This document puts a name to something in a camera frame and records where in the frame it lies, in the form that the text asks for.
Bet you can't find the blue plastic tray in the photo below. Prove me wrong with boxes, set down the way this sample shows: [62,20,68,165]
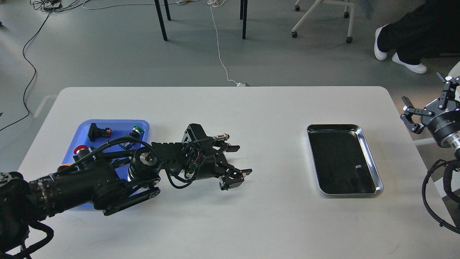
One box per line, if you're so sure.
[59,119,150,210]

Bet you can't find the black table leg right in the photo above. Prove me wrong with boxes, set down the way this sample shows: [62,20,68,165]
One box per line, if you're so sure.
[240,0,248,40]

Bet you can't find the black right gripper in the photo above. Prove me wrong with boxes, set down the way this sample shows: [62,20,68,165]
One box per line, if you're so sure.
[400,72,460,148]

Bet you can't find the white rolling chair base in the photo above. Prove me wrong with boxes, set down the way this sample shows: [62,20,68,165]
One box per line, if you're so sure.
[291,0,356,44]

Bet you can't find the white floor cable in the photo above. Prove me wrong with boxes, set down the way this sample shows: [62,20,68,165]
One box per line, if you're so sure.
[207,0,240,86]

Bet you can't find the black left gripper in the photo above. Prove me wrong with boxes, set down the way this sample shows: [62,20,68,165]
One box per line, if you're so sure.
[182,123,253,191]

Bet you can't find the person's legs with white shoes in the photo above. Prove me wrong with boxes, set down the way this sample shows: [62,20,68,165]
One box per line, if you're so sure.
[373,0,460,74]

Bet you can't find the black floor cable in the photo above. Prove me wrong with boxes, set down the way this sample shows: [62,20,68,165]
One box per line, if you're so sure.
[0,0,90,132]

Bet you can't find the red emergency stop button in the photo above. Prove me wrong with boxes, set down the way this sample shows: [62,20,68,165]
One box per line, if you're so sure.
[74,145,90,160]

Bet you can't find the black table leg left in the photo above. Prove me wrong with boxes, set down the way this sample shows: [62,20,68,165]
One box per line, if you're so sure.
[154,0,171,41]

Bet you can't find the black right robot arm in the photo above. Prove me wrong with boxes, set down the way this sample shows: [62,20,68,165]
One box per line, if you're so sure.
[400,72,460,234]

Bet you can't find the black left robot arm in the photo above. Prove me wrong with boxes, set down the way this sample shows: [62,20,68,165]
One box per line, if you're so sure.
[0,123,252,259]

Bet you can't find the black table leg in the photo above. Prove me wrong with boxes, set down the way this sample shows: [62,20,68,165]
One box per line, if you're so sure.
[154,0,171,41]
[240,0,248,40]

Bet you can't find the green push button switch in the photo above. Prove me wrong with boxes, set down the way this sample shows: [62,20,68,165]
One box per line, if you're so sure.
[118,125,144,150]

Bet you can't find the silver metal tray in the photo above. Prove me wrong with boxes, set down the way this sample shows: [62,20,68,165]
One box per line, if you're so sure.
[306,124,384,198]

